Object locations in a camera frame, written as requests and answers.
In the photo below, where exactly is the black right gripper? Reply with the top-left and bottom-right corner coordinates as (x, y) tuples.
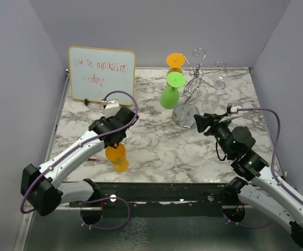
(194, 112), (234, 158)

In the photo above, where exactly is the clear wine glass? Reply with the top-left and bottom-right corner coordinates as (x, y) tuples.
(201, 75), (229, 114)

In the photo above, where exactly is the orange plastic glass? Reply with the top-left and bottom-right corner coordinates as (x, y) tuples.
(166, 52), (185, 74)
(105, 143), (129, 173)

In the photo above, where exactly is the green plastic wine glass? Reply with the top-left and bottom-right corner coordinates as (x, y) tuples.
(160, 72), (186, 109)

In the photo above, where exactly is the clear tall glass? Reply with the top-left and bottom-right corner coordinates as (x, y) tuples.
(178, 84), (208, 128)

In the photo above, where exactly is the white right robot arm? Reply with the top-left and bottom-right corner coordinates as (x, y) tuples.
(194, 113), (303, 249)

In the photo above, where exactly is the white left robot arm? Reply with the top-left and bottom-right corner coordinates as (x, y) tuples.
(20, 107), (138, 216)

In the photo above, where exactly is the chrome wine glass rack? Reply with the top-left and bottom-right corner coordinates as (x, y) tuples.
(172, 48), (226, 128)

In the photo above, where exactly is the yellow framed whiteboard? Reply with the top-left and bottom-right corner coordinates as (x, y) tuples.
(69, 46), (136, 102)

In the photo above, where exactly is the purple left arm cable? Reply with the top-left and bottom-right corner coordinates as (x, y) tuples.
(19, 90), (139, 231)

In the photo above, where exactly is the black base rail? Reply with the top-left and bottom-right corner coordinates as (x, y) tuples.
(64, 181), (284, 218)

